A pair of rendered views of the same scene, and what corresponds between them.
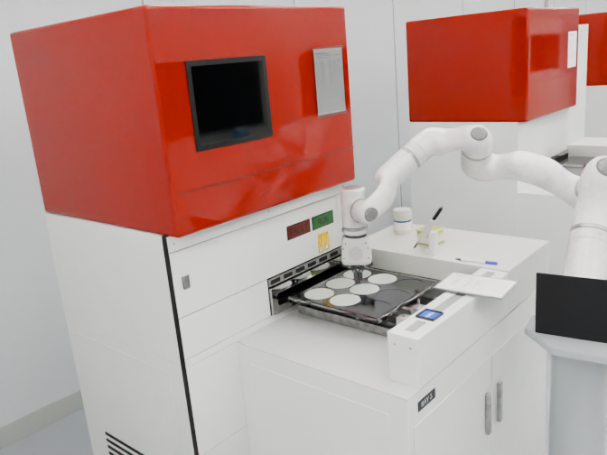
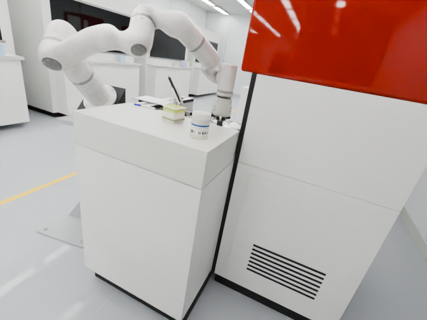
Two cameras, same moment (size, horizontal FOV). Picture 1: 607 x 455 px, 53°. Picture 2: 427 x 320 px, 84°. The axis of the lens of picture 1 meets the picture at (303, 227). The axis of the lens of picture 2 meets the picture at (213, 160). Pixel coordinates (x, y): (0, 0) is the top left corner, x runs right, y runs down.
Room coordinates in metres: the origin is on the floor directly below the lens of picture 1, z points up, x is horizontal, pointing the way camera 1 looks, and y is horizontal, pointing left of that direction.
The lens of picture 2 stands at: (3.18, -0.66, 1.25)
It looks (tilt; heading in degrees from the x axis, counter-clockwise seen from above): 23 degrees down; 158
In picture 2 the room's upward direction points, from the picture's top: 10 degrees clockwise
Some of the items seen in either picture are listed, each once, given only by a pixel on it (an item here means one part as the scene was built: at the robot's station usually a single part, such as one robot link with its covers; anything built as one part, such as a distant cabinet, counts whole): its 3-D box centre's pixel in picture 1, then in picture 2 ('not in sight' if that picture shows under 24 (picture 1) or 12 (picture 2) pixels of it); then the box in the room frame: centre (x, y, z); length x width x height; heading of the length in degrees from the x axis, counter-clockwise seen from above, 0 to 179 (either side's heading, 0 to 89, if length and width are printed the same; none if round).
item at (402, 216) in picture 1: (402, 220); (200, 124); (2.33, -0.39, 1.01); 0.07 x 0.07 x 0.10
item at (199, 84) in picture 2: not in sight; (197, 63); (-5.20, 1.63, 1.00); 1.80 x 1.08 x 2.00; 138
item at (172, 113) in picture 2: (430, 236); (173, 113); (2.13, -0.46, 1.00); 0.07 x 0.07 x 0.07; 40
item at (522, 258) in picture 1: (446, 261); (159, 136); (2.15, -0.52, 0.89); 0.62 x 0.35 x 0.14; 48
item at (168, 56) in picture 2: not in sight; (159, 58); (-3.57, 0.15, 1.00); 1.80 x 1.08 x 2.00; 138
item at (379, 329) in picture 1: (359, 323); not in sight; (1.80, -0.15, 0.84); 0.50 x 0.02 x 0.03; 48
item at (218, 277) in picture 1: (273, 262); (263, 108); (1.94, 0.11, 1.02); 0.81 x 0.03 x 0.40; 138
